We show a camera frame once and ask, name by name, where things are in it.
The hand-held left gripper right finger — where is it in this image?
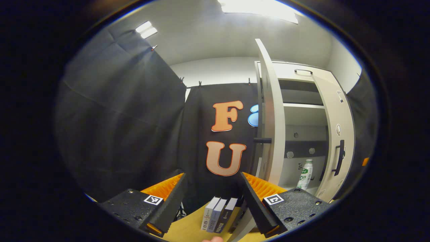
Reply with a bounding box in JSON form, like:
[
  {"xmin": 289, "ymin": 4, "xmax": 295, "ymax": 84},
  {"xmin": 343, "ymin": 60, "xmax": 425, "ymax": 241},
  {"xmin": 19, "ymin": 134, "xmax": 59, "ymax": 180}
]
[{"xmin": 239, "ymin": 171, "xmax": 331, "ymax": 238}]

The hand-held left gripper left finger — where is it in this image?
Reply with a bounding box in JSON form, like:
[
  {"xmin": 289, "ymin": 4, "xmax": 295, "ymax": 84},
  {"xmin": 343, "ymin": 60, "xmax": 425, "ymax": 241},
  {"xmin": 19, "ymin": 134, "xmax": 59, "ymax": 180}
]
[{"xmin": 101, "ymin": 173, "xmax": 188, "ymax": 238}]

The white green label bottle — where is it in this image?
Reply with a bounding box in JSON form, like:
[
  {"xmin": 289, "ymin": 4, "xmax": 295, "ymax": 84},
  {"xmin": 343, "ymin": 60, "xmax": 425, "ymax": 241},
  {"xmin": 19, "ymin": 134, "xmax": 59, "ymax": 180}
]
[{"xmin": 297, "ymin": 159, "xmax": 313, "ymax": 191}]

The white cabinet door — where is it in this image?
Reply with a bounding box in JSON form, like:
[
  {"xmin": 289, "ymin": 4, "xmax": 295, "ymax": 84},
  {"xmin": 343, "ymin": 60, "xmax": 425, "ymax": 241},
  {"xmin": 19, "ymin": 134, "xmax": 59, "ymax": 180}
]
[
  {"xmin": 312, "ymin": 72, "xmax": 355, "ymax": 203},
  {"xmin": 232, "ymin": 38, "xmax": 286, "ymax": 242}
]

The light grey book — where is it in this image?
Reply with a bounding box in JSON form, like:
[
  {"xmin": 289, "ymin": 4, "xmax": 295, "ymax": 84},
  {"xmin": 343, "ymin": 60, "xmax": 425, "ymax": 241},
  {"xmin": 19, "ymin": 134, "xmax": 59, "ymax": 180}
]
[{"xmin": 201, "ymin": 197, "xmax": 221, "ymax": 232}]

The blue grey book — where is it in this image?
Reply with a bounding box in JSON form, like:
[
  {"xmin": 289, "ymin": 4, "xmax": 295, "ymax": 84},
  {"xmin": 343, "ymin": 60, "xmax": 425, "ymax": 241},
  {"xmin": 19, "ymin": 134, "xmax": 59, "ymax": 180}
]
[{"xmin": 207, "ymin": 198, "xmax": 228, "ymax": 233}]

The black backdrop cloth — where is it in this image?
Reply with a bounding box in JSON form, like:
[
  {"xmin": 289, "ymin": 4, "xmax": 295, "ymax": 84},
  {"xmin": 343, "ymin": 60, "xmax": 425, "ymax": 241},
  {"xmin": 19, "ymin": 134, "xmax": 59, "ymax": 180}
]
[{"xmin": 55, "ymin": 26, "xmax": 379, "ymax": 215}]

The white cabinet top flap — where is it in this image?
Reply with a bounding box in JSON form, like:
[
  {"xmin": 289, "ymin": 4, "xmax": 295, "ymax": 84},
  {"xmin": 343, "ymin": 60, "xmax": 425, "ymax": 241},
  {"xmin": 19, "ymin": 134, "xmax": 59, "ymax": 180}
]
[{"xmin": 257, "ymin": 61, "xmax": 331, "ymax": 83}]

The small ceiling light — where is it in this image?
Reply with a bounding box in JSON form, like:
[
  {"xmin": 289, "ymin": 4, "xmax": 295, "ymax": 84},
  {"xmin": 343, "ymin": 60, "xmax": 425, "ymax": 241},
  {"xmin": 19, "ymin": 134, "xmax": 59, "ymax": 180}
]
[{"xmin": 135, "ymin": 21, "xmax": 158, "ymax": 39}]

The large ceiling light panel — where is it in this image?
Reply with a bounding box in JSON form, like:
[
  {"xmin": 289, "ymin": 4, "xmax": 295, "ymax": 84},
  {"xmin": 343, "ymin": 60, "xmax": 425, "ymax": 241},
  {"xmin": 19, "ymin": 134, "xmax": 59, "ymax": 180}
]
[{"xmin": 218, "ymin": 0, "xmax": 299, "ymax": 25}]

